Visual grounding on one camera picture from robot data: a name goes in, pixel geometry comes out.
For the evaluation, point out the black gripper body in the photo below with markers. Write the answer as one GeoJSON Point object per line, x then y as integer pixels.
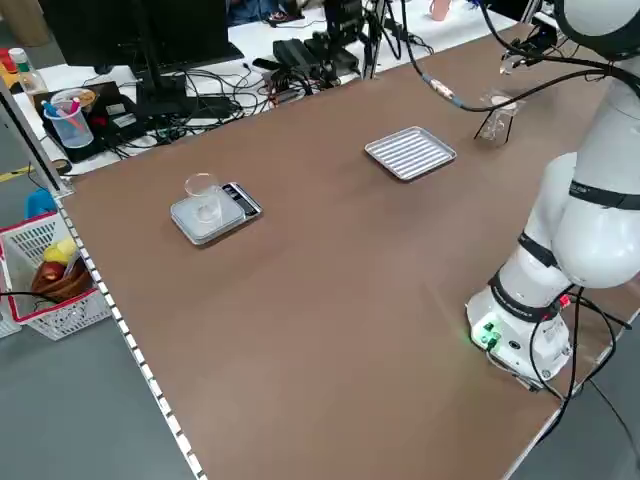
{"type": "Point", "coordinates": [540, 41]}

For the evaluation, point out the small glass beaker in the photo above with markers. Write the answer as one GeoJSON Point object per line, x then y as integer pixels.
{"type": "Point", "coordinates": [509, 65]}

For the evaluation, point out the glass alcohol lamp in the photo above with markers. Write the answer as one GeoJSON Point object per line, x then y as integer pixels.
{"type": "Point", "coordinates": [495, 131]}

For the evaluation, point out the black metal tripod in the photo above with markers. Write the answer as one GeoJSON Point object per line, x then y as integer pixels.
{"type": "Point", "coordinates": [480, 127]}

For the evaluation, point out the large glass beaker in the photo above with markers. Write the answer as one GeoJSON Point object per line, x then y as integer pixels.
{"type": "Point", "coordinates": [202, 210]}

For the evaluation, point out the pink cup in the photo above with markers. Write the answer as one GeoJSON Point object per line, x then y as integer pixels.
{"type": "Point", "coordinates": [441, 9]}

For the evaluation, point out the ribbed metal tray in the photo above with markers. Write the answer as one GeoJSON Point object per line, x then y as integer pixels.
{"type": "Point", "coordinates": [410, 155]}

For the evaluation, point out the black power supply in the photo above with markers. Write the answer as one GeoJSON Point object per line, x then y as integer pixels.
{"type": "Point", "coordinates": [295, 52]}

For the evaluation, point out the silver digital scale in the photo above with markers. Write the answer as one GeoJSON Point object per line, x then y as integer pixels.
{"type": "Point", "coordinates": [240, 200]}

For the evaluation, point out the black monitor stand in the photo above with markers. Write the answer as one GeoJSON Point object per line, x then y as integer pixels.
{"type": "Point", "coordinates": [155, 75]}

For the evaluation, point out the black computer monitor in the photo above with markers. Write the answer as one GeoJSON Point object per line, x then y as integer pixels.
{"type": "Point", "coordinates": [125, 30]}

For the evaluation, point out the black flat case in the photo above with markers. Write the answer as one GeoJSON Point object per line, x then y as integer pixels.
{"type": "Point", "coordinates": [115, 115]}

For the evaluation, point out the clear cup with pens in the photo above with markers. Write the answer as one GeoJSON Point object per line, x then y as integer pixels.
{"type": "Point", "coordinates": [70, 130]}

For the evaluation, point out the clear plastic bottle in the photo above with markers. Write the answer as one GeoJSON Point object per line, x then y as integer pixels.
{"type": "Point", "coordinates": [27, 75]}

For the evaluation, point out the yellow toy fruit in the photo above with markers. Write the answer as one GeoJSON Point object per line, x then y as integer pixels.
{"type": "Point", "coordinates": [60, 250]}

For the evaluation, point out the blue plastic item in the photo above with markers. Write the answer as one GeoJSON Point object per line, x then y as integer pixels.
{"type": "Point", "coordinates": [40, 202]}

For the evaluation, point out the brown wicker bowl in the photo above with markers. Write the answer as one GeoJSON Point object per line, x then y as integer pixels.
{"type": "Point", "coordinates": [60, 287]}

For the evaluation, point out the white plastic basket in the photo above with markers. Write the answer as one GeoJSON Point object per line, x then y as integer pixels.
{"type": "Point", "coordinates": [45, 320]}

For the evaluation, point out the black camera stand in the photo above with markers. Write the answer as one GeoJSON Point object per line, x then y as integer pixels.
{"type": "Point", "coordinates": [345, 30]}

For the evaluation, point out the aluminium frame post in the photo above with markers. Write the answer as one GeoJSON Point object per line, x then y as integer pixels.
{"type": "Point", "coordinates": [35, 145]}

